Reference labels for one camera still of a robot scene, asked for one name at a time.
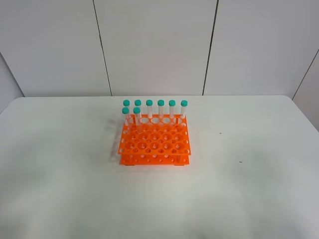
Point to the orange test tube rack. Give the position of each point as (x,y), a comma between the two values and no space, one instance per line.
(155,142)

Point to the second row tube green cap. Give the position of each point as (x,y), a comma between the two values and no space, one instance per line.
(127,118)

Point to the test tube with green cap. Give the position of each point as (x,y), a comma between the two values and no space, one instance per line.
(137,113)

